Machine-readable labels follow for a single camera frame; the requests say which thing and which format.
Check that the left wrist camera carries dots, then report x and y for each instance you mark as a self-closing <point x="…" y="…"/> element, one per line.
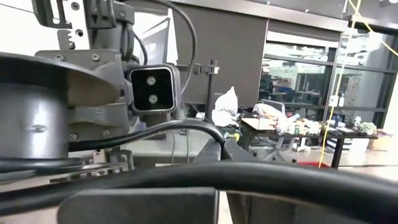
<point x="152" y="90"/>

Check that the cluttered black table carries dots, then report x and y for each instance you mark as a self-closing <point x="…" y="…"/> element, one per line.
<point x="337" y="152"/>

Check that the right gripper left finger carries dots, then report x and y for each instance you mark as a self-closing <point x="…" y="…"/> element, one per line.
<point x="140" y="208"/>

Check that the white plastic bag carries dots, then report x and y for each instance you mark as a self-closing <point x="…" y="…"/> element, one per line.
<point x="227" y="102"/>

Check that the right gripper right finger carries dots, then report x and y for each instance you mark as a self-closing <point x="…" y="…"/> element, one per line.
<point x="248" y="211"/>

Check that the black post with clamp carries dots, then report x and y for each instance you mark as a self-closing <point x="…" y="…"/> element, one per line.
<point x="211" y="93"/>

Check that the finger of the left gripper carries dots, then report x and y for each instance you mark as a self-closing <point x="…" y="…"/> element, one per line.
<point x="99" y="121"/>
<point x="102" y="63"/>

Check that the cardboard box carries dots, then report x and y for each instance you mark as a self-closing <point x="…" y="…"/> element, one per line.
<point x="381" y="143"/>

